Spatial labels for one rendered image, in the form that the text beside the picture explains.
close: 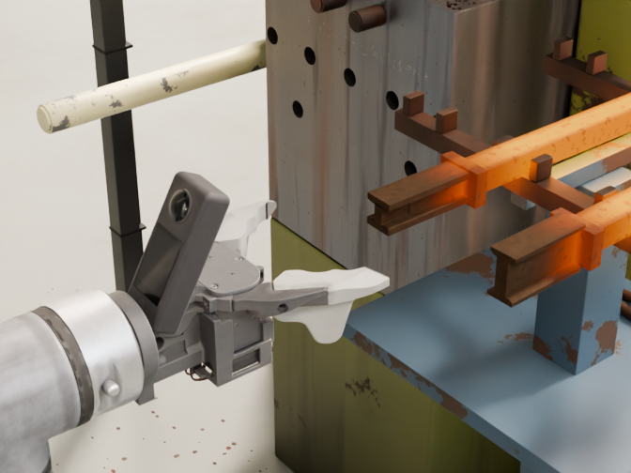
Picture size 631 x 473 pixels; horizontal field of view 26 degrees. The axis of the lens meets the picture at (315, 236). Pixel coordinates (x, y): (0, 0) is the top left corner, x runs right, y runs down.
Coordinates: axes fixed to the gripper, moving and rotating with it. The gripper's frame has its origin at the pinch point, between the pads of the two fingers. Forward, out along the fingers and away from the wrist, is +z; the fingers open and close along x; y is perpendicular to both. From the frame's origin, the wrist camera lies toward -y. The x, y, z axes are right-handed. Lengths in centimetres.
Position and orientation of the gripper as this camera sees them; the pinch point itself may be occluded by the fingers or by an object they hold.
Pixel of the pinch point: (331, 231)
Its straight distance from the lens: 110.2
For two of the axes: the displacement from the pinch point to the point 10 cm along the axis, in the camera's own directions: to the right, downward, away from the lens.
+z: 7.9, -3.2, 5.2
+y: 0.0, 8.5, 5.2
